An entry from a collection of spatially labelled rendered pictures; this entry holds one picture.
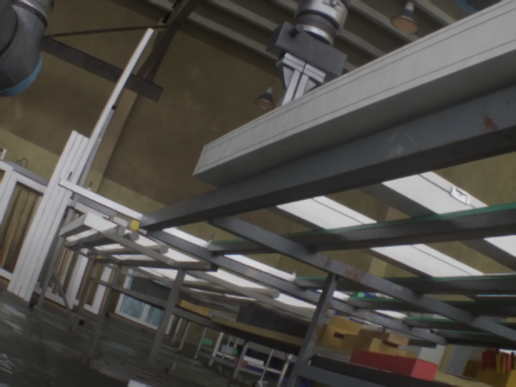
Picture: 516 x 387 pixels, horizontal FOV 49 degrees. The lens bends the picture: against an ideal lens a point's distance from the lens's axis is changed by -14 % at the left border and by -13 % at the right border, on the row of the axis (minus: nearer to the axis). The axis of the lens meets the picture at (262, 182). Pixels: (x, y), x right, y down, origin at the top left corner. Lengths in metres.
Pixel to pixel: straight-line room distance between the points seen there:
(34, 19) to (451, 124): 0.84
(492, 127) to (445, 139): 0.08
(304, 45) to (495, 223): 0.45
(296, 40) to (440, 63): 0.48
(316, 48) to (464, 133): 0.53
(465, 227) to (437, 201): 0.13
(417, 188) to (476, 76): 0.48
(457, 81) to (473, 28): 0.06
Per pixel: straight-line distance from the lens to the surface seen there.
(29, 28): 1.21
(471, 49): 0.61
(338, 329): 2.80
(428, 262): 1.60
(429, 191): 1.07
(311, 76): 1.08
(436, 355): 10.59
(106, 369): 1.92
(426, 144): 0.66
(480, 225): 0.94
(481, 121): 0.59
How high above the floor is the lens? 0.56
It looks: 14 degrees up
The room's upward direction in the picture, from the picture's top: 20 degrees clockwise
